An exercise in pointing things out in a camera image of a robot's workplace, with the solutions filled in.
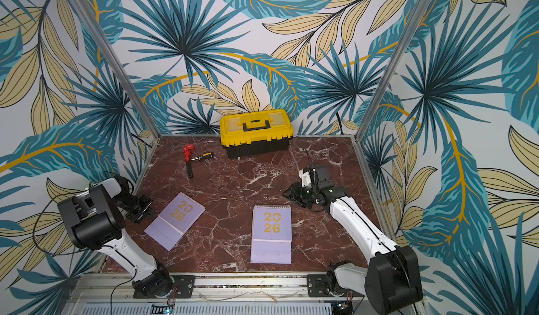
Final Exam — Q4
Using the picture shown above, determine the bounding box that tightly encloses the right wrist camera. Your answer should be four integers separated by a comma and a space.
298, 168, 312, 188

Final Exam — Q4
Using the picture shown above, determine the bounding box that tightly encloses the yellow black screwdriver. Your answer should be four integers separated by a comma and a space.
190, 152, 213, 161

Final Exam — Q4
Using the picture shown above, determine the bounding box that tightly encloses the purple calendar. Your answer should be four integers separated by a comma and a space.
251, 205, 292, 264
145, 193, 206, 251

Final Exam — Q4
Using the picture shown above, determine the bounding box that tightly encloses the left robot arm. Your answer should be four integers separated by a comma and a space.
58, 175, 175, 298

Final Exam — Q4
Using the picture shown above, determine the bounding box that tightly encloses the aluminium front rail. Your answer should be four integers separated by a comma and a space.
62, 271, 426, 315

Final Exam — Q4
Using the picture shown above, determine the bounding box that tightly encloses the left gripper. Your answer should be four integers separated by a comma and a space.
114, 192, 157, 223

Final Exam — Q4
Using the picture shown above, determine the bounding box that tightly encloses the red clamp tool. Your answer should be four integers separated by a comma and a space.
182, 144, 195, 162

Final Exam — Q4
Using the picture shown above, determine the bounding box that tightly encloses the yellow black toolbox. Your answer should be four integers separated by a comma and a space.
220, 109, 294, 159

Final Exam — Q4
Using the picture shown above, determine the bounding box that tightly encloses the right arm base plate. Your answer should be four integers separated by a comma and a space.
306, 273, 348, 298

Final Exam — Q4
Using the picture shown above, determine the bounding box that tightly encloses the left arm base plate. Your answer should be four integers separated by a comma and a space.
132, 275, 195, 299

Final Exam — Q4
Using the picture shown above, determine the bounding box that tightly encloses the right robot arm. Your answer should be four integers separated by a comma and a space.
283, 165, 423, 314

